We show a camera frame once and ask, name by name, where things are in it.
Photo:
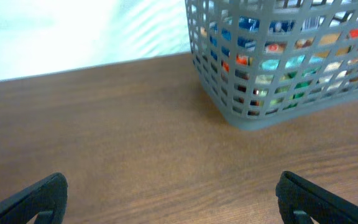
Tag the teal tissue pocket pack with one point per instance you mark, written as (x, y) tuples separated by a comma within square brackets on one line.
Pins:
[(272, 64)]

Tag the green lid glass jar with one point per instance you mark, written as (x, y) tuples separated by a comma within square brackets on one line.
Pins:
[(288, 94)]

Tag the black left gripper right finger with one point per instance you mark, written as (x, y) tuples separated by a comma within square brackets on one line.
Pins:
[(301, 201)]

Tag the grey plastic lattice basket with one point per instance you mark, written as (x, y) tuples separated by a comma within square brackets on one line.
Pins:
[(230, 39)]

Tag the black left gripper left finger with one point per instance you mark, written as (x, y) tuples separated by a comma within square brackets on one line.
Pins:
[(45, 200)]

